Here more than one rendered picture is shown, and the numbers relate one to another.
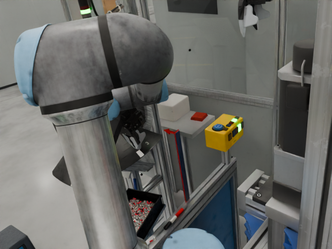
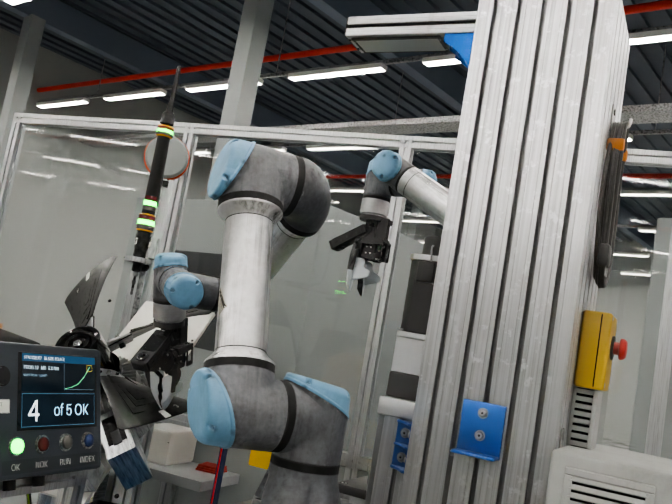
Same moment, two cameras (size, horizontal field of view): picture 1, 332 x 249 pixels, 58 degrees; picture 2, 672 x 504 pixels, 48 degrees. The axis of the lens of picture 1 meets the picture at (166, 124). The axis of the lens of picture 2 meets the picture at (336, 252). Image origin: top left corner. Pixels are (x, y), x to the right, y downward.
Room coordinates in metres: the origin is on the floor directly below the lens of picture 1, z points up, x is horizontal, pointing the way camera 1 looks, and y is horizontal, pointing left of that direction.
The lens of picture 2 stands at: (-0.83, 0.48, 1.33)
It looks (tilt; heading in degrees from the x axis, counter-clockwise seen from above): 7 degrees up; 338
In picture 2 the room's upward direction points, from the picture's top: 10 degrees clockwise
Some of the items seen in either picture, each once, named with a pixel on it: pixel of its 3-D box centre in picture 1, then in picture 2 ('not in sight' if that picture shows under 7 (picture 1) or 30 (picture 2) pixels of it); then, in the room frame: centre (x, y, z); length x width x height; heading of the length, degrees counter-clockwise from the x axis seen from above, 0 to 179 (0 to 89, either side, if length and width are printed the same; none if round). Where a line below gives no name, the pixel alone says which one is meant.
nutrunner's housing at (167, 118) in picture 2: not in sight; (153, 186); (1.16, 0.22, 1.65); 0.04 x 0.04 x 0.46
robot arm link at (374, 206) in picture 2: not in sight; (374, 209); (0.97, -0.34, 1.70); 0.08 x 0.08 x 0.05
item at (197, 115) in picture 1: (198, 116); (211, 467); (1.60, -0.21, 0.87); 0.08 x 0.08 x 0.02; 52
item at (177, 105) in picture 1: (171, 106); (162, 442); (1.71, -0.06, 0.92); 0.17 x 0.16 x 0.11; 135
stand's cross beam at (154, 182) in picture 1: (150, 186); not in sight; (1.41, 0.16, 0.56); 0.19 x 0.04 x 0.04; 135
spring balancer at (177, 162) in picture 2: not in sight; (166, 158); (1.87, 0.10, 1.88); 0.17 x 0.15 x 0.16; 45
